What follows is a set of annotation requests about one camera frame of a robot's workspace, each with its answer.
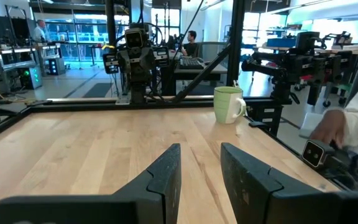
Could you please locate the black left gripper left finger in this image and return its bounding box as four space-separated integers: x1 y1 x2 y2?
112 142 182 224

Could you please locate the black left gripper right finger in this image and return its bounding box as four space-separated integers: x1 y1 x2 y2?
219 142 339 224

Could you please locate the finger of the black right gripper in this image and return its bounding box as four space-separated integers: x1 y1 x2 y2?
117 49 131 74
141 46 157 72

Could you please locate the black floor mat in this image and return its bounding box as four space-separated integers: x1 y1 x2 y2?
81 82 114 99

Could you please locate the black keyboard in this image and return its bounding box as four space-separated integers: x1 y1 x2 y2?
178 57 204 71

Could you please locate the person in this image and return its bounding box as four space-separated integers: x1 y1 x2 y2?
31 19 48 43
181 30 199 58

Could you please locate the grey office desk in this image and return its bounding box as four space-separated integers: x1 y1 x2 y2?
173 63 229 96

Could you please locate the black cabinet with labels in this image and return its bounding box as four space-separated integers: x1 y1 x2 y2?
249 104 285 137

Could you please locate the green and white mug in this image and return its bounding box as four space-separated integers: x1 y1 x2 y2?
213 86 247 124

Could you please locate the white sheet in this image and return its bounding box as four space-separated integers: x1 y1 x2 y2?
298 111 323 139

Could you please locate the computer with green lights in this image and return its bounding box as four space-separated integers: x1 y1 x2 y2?
19 66 44 90

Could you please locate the person's hand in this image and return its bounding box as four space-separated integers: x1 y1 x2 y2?
310 108 346 149

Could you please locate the long workbench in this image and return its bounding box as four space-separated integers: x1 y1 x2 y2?
0 44 59 94

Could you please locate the blue bin on shelf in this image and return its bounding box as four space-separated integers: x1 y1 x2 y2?
265 37 298 49

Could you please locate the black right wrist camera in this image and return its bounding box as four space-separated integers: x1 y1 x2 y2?
124 27 145 49

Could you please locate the small table-level camera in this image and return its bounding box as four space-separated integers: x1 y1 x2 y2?
301 139 352 175

